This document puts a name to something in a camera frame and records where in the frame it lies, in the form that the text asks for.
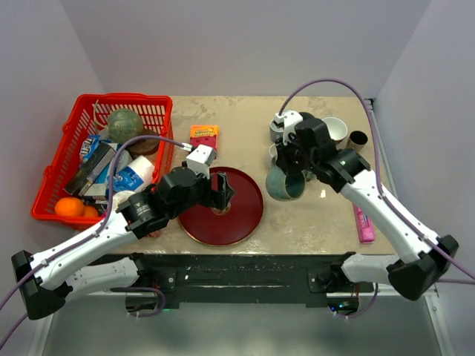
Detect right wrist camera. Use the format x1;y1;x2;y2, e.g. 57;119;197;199
272;110;303;144

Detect pink flat box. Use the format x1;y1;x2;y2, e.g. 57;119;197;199
353;204;375;244

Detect teal glazed mug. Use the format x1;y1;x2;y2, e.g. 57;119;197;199
265;165;306;201

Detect black carton box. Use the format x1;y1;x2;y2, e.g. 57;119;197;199
64;142;116;197

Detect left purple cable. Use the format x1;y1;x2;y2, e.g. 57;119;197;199
0;134;194;346

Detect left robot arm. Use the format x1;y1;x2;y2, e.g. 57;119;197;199
11;167;235;320

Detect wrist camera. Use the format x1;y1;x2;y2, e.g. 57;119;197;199
272;110;303;144
186;145;217;179

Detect grey-blue round mug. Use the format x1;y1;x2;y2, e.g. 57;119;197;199
303;170;316;182

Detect green round melon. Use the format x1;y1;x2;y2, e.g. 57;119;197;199
107;108;144;144

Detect white paper roll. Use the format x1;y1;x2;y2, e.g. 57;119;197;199
111;191;134;211

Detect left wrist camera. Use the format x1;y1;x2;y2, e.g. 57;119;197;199
186;145;217;179

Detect orange pink sponge box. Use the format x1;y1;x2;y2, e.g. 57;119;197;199
189;125;219;152

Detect black table front rail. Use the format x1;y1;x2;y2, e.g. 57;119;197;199
131;253;374;309

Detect dark grey mug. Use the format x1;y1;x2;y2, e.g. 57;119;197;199
299;112;315;120

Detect small brown espresso cup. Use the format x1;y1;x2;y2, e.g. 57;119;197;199
347;131;369;151

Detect brown wooden disc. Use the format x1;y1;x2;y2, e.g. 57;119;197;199
126;139;160;156

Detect white blue paper cup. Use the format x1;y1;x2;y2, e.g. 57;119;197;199
112;156;154;193

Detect white speckled mug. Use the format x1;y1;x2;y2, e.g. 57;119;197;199
268;144;278;162

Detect small grey mug white inside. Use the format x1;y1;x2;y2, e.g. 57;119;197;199
269;121;284;142

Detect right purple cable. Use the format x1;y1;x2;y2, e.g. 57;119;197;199
278;77;475;320

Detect red plastic basket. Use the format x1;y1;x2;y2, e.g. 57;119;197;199
30;93;174;231

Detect red floral mug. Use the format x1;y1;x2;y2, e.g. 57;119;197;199
322;116;348;143

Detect purple cable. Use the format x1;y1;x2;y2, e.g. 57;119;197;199
0;134;194;346
278;77;475;320

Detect dark red round tray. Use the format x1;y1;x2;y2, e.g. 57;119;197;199
179;167;264;247

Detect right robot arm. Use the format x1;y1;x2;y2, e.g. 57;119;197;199
275;111;459;300

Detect blue candy bag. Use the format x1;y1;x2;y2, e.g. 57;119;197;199
79;135;100;165

